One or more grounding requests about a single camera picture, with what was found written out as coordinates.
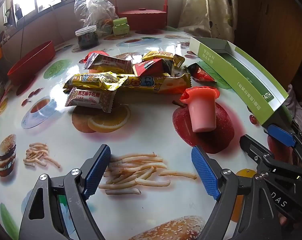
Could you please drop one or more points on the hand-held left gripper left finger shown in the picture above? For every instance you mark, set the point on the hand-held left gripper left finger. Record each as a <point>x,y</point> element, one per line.
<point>98,172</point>

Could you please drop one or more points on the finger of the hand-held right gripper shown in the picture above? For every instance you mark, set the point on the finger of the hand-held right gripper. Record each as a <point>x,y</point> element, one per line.
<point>253,148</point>
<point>281,133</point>

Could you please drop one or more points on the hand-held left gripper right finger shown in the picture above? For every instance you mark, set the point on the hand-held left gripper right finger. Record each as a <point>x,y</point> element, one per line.
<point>206,172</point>

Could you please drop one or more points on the green and white cardboard box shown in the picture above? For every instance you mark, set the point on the green and white cardboard box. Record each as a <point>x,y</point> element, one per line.
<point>241,80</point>

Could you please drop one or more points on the white nougat candy packet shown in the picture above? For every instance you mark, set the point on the white nougat candy packet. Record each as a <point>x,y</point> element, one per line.
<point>110,63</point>
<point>88,100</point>

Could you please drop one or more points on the yellow snack packet blue print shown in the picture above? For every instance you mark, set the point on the yellow snack packet blue print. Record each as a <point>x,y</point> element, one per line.
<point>95,80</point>

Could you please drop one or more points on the long yellow snack bar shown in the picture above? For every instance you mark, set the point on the long yellow snack bar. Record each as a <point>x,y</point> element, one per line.
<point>166,83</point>

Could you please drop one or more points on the red and black candy packet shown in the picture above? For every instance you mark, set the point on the red and black candy packet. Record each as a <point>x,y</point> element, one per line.
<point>146,68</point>

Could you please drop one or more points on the yellow candy packet red print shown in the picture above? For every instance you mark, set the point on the yellow candy packet red print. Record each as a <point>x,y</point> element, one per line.
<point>161,55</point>

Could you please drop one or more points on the pale lavender cloth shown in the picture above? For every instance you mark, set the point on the pale lavender cloth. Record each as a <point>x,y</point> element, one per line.
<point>298,105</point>

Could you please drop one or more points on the brown wooden wardrobe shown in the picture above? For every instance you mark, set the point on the brown wooden wardrobe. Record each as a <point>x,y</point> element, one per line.
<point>271,30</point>

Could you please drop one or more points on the red plastic bowl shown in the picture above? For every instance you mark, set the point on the red plastic bowl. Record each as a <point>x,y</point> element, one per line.
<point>33,62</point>

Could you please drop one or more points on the dark glass jar silver lid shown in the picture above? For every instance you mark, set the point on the dark glass jar silver lid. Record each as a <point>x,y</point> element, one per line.
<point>87,38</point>

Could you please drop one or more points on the cream patterned curtain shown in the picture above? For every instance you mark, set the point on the cream patterned curtain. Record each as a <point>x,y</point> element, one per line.
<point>211,5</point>

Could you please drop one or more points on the green jar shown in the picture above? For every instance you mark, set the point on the green jar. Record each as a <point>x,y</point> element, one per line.
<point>120,26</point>

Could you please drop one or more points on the clear plastic bag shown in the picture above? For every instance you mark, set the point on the clear plastic bag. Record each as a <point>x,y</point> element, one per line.
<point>95,7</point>

